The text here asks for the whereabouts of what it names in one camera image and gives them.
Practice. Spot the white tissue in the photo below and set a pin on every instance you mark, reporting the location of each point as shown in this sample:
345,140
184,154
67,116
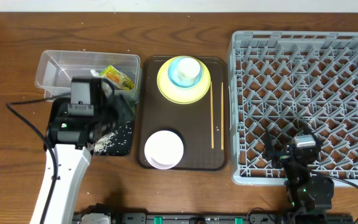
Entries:
106,88

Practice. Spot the green orange snack wrapper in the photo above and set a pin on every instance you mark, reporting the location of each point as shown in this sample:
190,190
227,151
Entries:
121,80

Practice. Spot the yellow plate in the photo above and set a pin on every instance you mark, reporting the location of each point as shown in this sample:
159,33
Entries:
181,95

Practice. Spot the pile of rice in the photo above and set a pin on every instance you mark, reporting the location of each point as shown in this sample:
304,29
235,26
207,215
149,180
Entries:
116,143

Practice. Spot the brown serving tray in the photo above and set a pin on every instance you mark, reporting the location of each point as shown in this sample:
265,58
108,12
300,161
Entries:
191,122

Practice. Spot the light blue bowl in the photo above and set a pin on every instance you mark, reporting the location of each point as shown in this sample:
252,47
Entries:
173,75

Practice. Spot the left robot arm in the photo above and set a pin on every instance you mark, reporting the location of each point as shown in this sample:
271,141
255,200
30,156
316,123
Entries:
64,170

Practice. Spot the black waste tray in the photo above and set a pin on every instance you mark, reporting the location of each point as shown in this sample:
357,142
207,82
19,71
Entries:
80,132

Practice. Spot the cream white cup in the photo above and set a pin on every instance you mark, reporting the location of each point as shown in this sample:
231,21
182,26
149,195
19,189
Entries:
188,70

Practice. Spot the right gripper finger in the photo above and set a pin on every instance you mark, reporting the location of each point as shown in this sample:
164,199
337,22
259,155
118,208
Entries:
269,151
308,137

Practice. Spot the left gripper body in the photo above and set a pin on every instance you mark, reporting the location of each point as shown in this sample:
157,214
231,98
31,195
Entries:
107,118

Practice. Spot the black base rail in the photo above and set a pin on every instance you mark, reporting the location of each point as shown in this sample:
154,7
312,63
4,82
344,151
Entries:
100,213

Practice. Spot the clear plastic bin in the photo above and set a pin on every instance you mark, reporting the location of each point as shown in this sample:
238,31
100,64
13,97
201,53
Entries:
57,68

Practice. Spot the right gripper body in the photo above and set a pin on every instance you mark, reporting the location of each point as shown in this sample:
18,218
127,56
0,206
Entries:
284,156

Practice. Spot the white bowl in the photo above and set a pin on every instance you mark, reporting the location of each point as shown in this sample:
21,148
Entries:
164,149

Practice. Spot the grey dishwasher rack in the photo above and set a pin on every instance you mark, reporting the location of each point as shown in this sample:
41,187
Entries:
279,81

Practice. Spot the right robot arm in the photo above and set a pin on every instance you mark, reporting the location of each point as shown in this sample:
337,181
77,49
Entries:
310,195

